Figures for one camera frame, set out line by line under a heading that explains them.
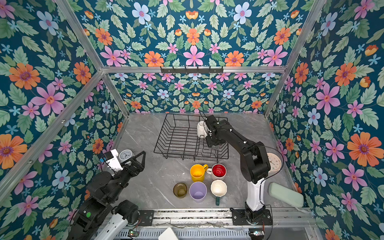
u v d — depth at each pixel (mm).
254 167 503
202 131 958
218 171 880
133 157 575
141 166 584
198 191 805
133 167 578
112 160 565
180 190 821
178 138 1045
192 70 921
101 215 469
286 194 784
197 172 874
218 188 817
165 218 750
